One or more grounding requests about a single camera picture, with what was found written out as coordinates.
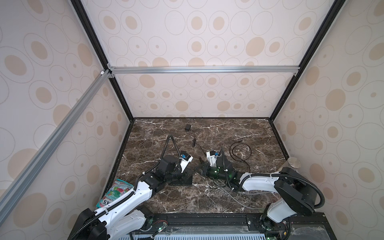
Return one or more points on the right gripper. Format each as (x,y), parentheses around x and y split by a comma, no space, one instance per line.
(205,167)

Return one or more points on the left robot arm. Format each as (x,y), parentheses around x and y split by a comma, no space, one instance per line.
(121,216)

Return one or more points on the black corner frame post right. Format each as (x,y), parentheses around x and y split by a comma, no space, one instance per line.
(313,47)

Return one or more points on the green snack packet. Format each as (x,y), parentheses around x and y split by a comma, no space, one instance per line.
(118,188)

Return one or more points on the aluminium crossbar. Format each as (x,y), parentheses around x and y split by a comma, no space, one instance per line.
(30,172)
(205,70)

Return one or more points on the aluminium crossbar back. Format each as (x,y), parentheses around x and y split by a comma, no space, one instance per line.
(205,70)

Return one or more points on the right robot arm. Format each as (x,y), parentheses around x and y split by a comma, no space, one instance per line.
(298,195)

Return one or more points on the aluminium crossbar left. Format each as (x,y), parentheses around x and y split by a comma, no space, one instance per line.
(30,172)

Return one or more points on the black corner frame post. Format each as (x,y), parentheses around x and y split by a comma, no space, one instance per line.
(94,40)
(313,47)

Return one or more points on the black network switch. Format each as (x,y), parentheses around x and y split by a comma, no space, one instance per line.
(185,180)

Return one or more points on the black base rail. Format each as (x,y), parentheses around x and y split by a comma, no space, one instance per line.
(230,227)

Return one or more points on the black corner frame post left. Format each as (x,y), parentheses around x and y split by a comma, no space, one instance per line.
(94,40)

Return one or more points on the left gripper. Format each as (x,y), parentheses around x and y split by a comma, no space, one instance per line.
(174,165)

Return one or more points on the white rectangular box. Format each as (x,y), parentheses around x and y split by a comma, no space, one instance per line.
(212,158)

